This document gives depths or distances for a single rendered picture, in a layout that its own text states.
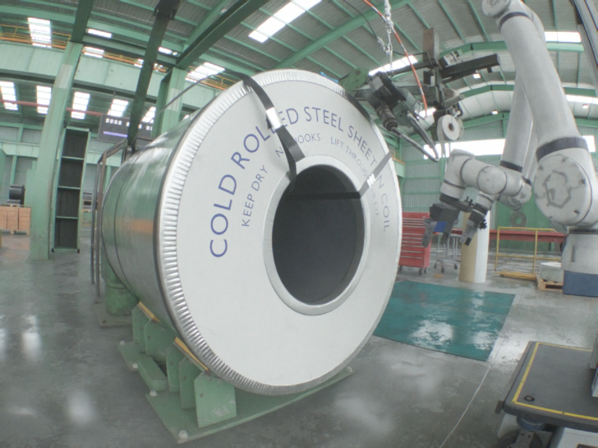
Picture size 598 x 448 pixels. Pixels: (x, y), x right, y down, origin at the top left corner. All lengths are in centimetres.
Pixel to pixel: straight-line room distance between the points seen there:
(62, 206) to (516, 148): 708
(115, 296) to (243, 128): 189
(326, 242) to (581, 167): 109
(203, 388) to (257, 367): 26
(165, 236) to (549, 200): 89
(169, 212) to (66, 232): 631
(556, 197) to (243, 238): 80
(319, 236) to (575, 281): 108
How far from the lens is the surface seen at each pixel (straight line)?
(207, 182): 78
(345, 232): 134
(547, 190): 77
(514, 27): 100
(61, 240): 700
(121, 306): 249
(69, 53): 596
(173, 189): 74
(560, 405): 107
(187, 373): 127
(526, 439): 113
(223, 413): 126
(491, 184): 96
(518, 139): 108
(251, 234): 85
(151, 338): 169
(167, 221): 73
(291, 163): 92
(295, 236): 154
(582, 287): 90
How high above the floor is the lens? 80
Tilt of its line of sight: 1 degrees up
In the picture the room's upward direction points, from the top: 3 degrees clockwise
